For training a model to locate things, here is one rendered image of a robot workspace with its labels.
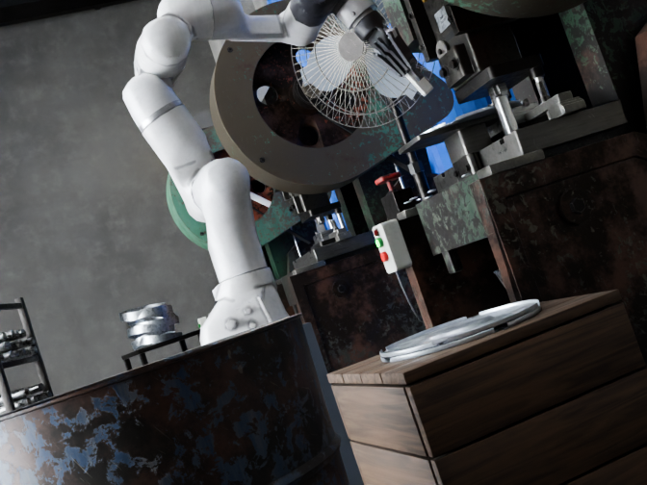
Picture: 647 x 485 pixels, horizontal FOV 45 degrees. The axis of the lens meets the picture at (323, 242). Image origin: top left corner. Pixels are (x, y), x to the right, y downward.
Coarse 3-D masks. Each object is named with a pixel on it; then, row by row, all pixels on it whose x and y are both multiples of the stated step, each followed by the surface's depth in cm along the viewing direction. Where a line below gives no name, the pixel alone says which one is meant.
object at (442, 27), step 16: (432, 0) 202; (432, 16) 204; (448, 32) 199; (480, 32) 193; (496, 32) 194; (448, 48) 200; (464, 48) 194; (480, 48) 192; (496, 48) 193; (512, 48) 195; (448, 64) 198; (464, 64) 193; (480, 64) 191; (448, 80) 200; (464, 80) 198
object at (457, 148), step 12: (480, 120) 189; (492, 120) 193; (432, 132) 185; (444, 132) 186; (456, 132) 191; (468, 132) 190; (480, 132) 191; (408, 144) 190; (420, 144) 192; (432, 144) 199; (456, 144) 193; (468, 144) 190; (480, 144) 191; (456, 156) 194; (468, 156) 190; (456, 168) 196; (468, 168) 190; (480, 168) 190
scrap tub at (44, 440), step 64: (128, 384) 75; (192, 384) 77; (256, 384) 81; (320, 384) 95; (0, 448) 78; (64, 448) 75; (128, 448) 75; (192, 448) 76; (256, 448) 79; (320, 448) 87
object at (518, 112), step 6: (534, 102) 194; (516, 108) 192; (522, 108) 193; (528, 108) 193; (516, 114) 192; (522, 114) 192; (498, 120) 196; (516, 120) 192; (522, 120) 192; (492, 126) 200; (498, 126) 197; (492, 132) 200; (498, 132) 198
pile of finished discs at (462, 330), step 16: (512, 304) 144; (528, 304) 138; (464, 320) 142; (480, 320) 132; (496, 320) 123; (512, 320) 124; (416, 336) 149; (432, 336) 134; (448, 336) 130; (464, 336) 122; (480, 336) 122; (384, 352) 140; (400, 352) 128; (416, 352) 125; (432, 352) 124
